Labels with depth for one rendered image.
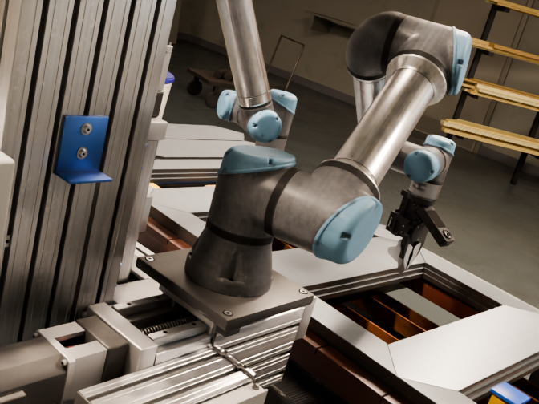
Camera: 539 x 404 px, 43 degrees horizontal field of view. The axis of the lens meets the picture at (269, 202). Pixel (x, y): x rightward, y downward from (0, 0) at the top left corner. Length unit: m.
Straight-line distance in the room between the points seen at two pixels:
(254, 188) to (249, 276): 0.15
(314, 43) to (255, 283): 10.36
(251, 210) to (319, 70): 10.27
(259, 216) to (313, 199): 0.09
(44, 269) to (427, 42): 0.75
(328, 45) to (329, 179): 10.22
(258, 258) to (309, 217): 0.14
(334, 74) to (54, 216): 10.18
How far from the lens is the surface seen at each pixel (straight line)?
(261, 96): 1.55
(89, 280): 1.17
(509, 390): 1.52
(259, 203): 1.07
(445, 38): 1.31
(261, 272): 1.14
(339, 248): 1.04
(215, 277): 1.12
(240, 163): 1.08
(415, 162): 1.62
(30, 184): 1.02
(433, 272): 2.12
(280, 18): 11.92
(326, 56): 11.27
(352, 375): 1.46
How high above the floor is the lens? 1.53
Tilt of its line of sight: 18 degrees down
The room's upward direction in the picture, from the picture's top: 16 degrees clockwise
